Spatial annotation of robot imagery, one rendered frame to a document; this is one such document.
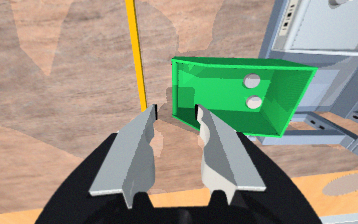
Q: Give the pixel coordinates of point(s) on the green bin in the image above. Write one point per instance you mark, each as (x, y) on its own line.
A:
(221, 90)

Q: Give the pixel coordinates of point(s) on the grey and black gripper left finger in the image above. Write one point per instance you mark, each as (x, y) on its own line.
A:
(107, 180)

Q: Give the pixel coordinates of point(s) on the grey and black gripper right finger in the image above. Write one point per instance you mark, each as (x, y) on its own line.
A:
(233, 163)

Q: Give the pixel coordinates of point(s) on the white disc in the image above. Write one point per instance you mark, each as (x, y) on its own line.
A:
(253, 101)

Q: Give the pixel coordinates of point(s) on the yellow bar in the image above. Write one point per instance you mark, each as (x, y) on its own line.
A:
(131, 12)

